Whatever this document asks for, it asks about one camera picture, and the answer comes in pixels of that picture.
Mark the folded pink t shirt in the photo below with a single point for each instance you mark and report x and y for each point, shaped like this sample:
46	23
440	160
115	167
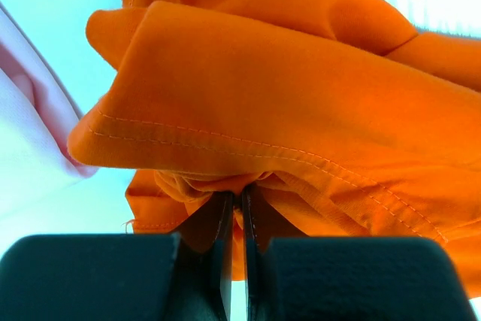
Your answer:
36	119

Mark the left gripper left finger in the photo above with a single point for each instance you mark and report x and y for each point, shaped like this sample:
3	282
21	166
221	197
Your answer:
183	275

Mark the orange t shirt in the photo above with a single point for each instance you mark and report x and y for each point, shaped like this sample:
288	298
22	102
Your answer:
349	121

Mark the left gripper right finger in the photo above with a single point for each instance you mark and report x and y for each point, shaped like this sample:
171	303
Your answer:
291	276

